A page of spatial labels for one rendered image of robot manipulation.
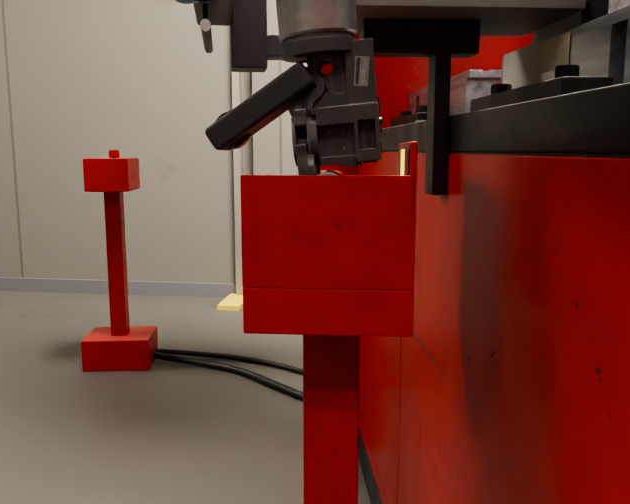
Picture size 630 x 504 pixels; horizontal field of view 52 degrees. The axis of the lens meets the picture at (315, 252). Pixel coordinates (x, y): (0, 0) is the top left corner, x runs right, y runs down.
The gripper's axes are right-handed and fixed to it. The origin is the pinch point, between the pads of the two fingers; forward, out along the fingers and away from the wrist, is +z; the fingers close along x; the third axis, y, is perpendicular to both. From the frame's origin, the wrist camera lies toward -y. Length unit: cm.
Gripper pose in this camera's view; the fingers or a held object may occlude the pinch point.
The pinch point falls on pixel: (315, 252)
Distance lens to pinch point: 64.1
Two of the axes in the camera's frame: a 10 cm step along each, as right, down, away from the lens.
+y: 9.9, -0.7, -0.9
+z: 0.8, 9.8, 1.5
